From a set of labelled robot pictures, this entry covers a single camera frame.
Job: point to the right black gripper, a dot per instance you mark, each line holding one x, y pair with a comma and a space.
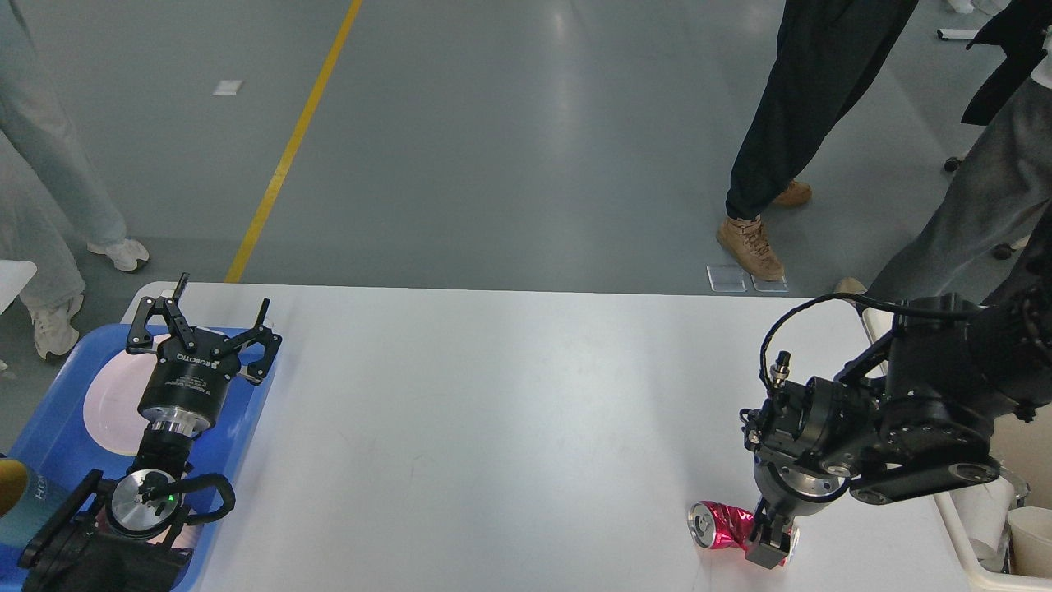
785, 493

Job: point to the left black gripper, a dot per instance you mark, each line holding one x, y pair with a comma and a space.
189, 386

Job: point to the crushed red soda can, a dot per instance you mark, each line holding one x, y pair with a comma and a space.
715, 525

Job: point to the pink plate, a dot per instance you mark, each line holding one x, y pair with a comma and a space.
110, 410

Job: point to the foil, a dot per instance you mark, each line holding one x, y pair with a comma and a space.
1001, 562

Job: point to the teal mug yellow inside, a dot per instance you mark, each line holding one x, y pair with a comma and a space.
20, 501

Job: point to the crushed white paper cup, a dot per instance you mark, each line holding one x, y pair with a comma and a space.
1031, 541

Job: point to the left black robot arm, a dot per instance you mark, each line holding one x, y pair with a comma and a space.
158, 481

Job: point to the white table corner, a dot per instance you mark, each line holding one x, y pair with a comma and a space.
15, 276

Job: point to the person in light jeans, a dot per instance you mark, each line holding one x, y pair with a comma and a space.
42, 158

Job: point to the metal floor plate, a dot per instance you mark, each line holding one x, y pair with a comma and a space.
731, 279

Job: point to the beige plastic bin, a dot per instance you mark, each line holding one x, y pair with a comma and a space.
979, 578

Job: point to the person in grey trousers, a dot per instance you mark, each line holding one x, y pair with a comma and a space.
1006, 176

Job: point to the person in black clothes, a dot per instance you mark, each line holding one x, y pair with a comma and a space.
828, 54

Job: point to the black jacket at right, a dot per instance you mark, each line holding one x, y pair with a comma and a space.
1019, 30

